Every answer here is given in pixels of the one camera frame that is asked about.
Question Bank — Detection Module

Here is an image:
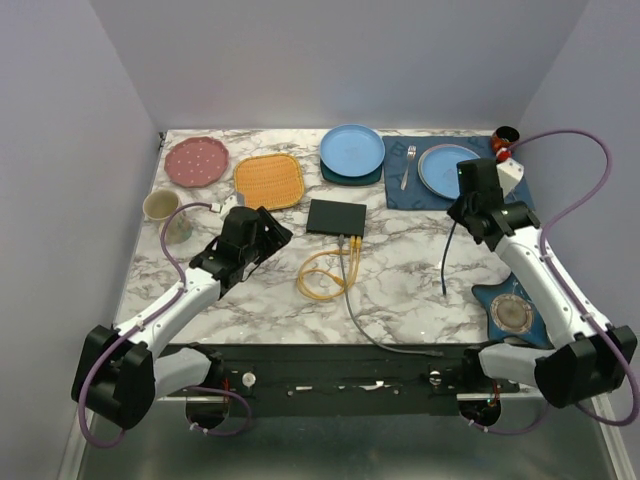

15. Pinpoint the blue ethernet cable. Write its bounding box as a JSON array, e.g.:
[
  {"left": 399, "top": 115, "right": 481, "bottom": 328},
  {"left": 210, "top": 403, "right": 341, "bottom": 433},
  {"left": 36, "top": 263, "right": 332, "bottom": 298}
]
[{"left": 439, "top": 219, "right": 459, "bottom": 299}]

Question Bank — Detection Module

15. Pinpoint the dark teal square plate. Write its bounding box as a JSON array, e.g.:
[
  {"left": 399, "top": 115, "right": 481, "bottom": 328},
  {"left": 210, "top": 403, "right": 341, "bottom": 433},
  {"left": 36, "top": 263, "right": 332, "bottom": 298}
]
[{"left": 320, "top": 160, "right": 383, "bottom": 187}]

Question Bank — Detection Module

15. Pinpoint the yellow ethernet cable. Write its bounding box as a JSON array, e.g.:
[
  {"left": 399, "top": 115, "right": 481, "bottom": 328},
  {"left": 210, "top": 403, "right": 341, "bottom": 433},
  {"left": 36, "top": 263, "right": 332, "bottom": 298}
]
[{"left": 297, "top": 235, "right": 364, "bottom": 301}]

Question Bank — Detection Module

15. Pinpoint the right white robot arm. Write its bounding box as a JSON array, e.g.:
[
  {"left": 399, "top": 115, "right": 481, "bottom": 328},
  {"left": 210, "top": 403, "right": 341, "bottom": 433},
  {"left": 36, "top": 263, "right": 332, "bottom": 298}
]
[{"left": 448, "top": 158, "right": 637, "bottom": 408}]

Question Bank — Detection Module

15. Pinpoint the light blue plate on stack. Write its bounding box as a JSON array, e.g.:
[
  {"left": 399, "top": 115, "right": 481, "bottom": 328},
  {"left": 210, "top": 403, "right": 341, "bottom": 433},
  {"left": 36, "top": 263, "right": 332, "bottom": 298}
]
[{"left": 319, "top": 124, "right": 385, "bottom": 177}]

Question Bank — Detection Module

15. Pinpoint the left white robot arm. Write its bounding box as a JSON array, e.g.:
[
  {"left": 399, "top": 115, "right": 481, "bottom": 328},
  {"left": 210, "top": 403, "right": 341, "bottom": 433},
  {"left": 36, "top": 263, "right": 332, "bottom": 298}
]
[{"left": 71, "top": 206, "right": 293, "bottom": 430}]

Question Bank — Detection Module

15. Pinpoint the pink dotted plate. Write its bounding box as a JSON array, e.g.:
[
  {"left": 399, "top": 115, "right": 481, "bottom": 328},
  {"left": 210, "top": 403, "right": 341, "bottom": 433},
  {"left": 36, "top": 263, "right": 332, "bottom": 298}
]
[{"left": 164, "top": 137, "right": 229, "bottom": 189}]

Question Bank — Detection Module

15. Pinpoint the brown lacquer cup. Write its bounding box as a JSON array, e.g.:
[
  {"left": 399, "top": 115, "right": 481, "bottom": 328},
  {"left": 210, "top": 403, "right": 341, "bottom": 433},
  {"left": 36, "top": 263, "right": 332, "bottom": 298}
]
[{"left": 490, "top": 125, "right": 520, "bottom": 153}]

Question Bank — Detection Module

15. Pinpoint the orange woven square mat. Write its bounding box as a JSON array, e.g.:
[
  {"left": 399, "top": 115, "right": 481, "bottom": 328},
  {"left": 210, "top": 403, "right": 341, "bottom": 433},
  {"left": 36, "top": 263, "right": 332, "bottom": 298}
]
[{"left": 233, "top": 153, "right": 305, "bottom": 211}]

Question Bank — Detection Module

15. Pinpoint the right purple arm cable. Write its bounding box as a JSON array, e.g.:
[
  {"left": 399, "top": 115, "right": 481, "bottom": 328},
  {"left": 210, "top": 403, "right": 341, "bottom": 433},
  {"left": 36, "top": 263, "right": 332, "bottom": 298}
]
[{"left": 467, "top": 129, "right": 640, "bottom": 435}]

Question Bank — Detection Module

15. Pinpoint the cream ceramic mug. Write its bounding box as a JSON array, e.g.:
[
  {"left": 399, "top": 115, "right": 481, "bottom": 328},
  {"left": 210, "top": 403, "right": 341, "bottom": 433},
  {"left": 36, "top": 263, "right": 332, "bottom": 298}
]
[{"left": 142, "top": 189, "right": 192, "bottom": 245}]

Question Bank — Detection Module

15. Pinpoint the light blue plate on placemat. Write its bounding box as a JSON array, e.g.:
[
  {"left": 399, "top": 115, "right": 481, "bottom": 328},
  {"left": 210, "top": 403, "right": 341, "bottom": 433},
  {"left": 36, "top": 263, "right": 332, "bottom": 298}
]
[{"left": 417, "top": 144, "right": 478, "bottom": 200}]

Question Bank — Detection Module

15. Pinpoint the blue star shaped dish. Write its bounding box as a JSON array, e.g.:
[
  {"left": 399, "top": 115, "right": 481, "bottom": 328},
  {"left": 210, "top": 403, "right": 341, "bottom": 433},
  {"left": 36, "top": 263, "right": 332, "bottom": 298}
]
[{"left": 471, "top": 273, "right": 552, "bottom": 349}]

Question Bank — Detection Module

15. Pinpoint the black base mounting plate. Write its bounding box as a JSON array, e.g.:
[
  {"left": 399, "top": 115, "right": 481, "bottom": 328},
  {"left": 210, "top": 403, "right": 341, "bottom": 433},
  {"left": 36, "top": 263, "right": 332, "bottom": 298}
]
[{"left": 172, "top": 344, "right": 519, "bottom": 422}]

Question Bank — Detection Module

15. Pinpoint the silver fork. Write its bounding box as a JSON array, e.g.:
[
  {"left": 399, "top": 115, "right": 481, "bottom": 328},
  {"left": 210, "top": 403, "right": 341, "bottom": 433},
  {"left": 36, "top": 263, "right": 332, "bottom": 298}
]
[{"left": 400, "top": 145, "right": 417, "bottom": 191}]

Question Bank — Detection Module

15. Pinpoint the black network switch box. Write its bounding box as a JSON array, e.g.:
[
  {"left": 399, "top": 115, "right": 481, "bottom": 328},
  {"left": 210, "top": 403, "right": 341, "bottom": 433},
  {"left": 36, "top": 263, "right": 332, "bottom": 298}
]
[{"left": 306, "top": 199, "right": 367, "bottom": 237}]

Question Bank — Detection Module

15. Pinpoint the grey ethernet cable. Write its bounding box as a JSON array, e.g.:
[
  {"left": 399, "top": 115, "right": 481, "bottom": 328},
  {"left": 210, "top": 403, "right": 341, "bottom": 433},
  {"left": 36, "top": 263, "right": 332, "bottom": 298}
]
[{"left": 337, "top": 235, "right": 444, "bottom": 357}]

